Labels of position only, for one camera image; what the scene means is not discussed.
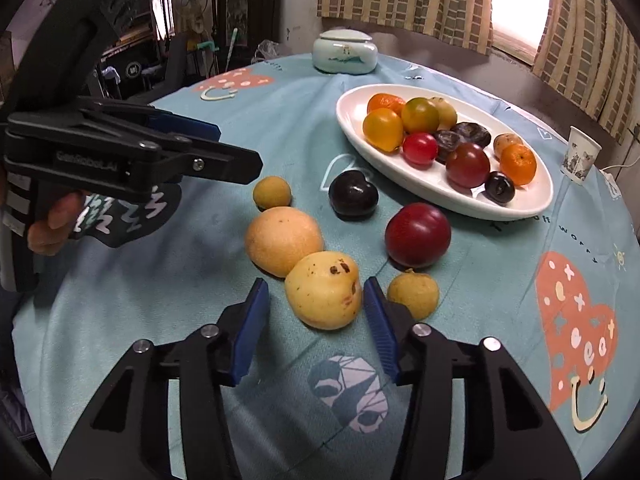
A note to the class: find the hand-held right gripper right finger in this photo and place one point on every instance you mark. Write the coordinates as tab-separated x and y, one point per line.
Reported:
382	330

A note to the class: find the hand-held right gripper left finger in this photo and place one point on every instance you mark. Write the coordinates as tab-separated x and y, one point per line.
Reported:
250	330

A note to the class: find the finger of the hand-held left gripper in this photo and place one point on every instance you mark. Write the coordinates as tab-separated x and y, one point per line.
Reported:
185	124
225	165

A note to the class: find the spotted yellow pear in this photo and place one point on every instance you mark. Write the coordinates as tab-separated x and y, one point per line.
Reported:
324	290

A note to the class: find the white oval plate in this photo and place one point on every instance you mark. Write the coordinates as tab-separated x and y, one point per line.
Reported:
530	200

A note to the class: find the pale yellow fruit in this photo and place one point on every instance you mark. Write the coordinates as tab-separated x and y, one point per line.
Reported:
446	112

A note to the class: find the person's left hand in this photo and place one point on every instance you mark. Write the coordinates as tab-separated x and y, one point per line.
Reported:
55	225

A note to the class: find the small tan round fruit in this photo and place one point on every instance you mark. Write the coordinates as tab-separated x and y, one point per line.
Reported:
413	294
271	192

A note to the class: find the brown speckled round fruit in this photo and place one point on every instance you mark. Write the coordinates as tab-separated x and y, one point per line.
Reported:
283	241

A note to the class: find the red plum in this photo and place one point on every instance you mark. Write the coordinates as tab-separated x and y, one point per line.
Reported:
418	235

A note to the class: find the clear plastic bag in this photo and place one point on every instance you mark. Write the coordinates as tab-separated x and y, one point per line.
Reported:
267	51

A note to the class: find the electric fan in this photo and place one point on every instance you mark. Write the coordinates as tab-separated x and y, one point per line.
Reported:
190	2

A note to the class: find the dark wooden cabinet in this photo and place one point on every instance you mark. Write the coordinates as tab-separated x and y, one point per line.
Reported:
262	5

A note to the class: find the white lidded ceramic jar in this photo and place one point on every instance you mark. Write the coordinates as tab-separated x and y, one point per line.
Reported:
345	52

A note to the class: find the dark red tomato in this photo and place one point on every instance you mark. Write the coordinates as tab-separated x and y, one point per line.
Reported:
467	166

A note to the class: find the striped beige curtain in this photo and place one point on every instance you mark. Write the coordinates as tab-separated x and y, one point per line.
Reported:
400	0
590	50

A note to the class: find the printed paper cup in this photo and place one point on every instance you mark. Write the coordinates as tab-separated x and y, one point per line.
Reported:
580	157

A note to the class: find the bright window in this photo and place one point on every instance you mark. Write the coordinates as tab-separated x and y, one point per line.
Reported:
520	0

